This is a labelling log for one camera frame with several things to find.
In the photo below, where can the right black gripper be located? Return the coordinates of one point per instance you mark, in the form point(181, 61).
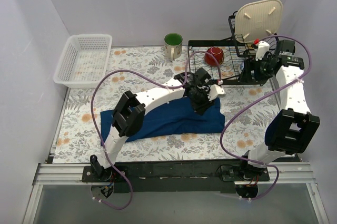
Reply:
point(249, 69)

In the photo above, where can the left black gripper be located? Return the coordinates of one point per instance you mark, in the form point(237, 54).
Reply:
point(200, 104)

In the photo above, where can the blue t shirt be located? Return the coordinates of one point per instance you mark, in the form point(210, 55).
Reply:
point(175, 117)

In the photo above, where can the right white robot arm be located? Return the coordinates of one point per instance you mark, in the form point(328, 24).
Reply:
point(291, 131)

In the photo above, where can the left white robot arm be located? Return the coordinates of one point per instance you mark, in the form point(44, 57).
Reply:
point(175, 88)

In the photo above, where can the red bowl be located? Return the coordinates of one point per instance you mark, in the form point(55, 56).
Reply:
point(214, 52)

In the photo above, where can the cream square plastic lid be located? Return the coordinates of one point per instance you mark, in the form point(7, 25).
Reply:
point(257, 20)

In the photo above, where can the floral table mat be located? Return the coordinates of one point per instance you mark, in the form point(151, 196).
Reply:
point(249, 108)

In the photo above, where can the green inside floral mug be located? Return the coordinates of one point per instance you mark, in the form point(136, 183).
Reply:
point(173, 46)

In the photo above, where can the white plastic basket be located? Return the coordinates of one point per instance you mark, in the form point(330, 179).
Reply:
point(83, 61)

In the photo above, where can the black wire dish rack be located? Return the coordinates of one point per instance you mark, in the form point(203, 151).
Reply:
point(235, 52)

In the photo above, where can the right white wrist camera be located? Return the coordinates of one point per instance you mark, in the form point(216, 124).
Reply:
point(262, 48)

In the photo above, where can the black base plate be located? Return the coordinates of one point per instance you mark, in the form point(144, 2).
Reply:
point(174, 176)

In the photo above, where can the aluminium frame rail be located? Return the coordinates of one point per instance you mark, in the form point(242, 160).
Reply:
point(71, 174)

